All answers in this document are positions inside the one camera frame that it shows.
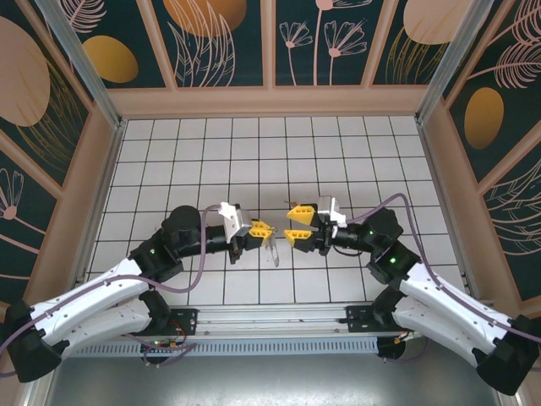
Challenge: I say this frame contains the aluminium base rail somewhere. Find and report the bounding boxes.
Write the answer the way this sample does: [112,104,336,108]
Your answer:
[196,307,350,337]

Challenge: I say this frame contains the dark panel with golden oval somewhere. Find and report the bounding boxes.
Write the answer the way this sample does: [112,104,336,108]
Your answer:
[40,0,177,91]

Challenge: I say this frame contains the dark panel, oval and feathers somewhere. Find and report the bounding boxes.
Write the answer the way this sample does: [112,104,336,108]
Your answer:
[441,0,541,185]

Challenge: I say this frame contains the small clear plastic bag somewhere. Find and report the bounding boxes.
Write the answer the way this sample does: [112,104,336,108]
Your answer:
[264,233,282,269]

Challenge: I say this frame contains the dark panel, orange circle, leaves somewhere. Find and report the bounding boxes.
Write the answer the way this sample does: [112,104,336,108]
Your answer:
[143,0,271,90]

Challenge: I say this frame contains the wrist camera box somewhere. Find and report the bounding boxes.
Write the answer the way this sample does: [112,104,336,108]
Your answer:
[216,201,255,244]
[316,195,350,228]

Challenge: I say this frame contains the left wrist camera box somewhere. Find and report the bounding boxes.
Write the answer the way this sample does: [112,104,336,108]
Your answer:
[216,201,255,244]

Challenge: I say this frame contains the aluminium corner post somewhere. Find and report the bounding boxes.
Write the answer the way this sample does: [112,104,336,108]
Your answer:
[413,0,515,126]
[33,0,128,132]

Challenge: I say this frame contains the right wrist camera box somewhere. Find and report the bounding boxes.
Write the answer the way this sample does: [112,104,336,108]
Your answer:
[316,195,350,228]

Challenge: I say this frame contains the circuit board with wires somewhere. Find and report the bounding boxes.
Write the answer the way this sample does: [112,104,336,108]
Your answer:
[141,323,189,354]

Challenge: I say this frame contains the dark panel, single pink flower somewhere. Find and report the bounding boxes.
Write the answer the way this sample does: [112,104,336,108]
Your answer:
[0,147,60,306]

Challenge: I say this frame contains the grey metal sheet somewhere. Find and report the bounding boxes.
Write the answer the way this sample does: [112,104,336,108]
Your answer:
[25,353,521,406]

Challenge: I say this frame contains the slotted grey cable duct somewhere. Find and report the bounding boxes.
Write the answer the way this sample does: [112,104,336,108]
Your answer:
[63,337,380,359]

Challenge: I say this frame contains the dark panel with pink flowers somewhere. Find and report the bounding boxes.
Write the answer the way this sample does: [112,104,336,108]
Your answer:
[270,0,396,89]

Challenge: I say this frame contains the short purple cable loop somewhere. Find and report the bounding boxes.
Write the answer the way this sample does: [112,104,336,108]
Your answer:
[378,332,432,365]
[141,343,198,370]

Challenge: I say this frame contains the dark panel with pink fronds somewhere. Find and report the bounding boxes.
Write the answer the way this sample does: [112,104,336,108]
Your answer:
[479,160,541,302]

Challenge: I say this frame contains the aluminium side rail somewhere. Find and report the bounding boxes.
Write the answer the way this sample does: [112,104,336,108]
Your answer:
[75,120,128,288]
[416,120,495,305]

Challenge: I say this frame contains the dark panel with beige circle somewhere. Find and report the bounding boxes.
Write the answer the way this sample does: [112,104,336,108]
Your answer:
[370,0,487,88]
[0,0,95,191]

